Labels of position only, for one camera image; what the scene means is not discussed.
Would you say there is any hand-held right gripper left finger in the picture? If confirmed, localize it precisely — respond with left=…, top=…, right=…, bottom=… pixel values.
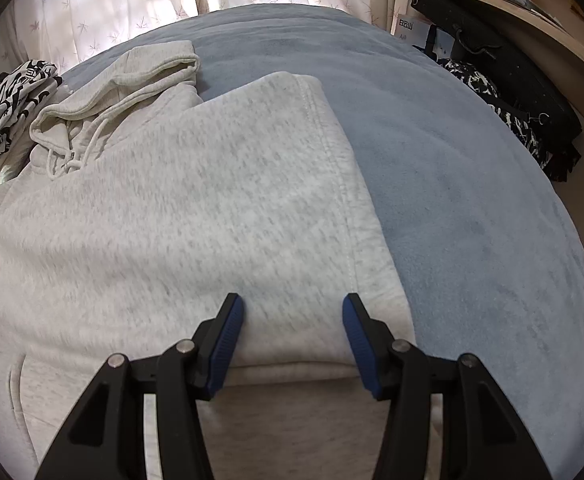
left=34, top=292, right=245, bottom=480

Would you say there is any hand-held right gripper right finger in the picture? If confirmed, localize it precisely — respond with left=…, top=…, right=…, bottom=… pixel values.
left=342, top=292, right=555, bottom=480

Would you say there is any light grey hoodie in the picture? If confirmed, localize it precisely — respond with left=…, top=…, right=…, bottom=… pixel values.
left=0, top=40, right=445, bottom=480

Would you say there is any blue fleece blanket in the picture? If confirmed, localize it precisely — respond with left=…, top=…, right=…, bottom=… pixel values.
left=59, top=4, right=584, bottom=480

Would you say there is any patterned cloth with black fringe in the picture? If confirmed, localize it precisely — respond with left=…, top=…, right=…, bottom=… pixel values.
left=437, top=57, right=580, bottom=183

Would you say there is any long black bag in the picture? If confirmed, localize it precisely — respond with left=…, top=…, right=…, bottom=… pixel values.
left=411, top=0, right=583, bottom=153

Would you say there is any black white patterned garment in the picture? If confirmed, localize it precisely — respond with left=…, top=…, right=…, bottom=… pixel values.
left=0, top=59, right=63, bottom=168

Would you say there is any white printed box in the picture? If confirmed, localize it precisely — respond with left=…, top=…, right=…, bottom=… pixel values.
left=394, top=10, right=455, bottom=53

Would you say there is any curved wooden shelf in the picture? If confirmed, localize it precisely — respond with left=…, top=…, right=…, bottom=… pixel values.
left=411, top=0, right=584, bottom=111

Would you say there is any stack of papers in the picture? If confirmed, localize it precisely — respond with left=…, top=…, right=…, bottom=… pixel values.
left=492, top=0, right=568, bottom=26

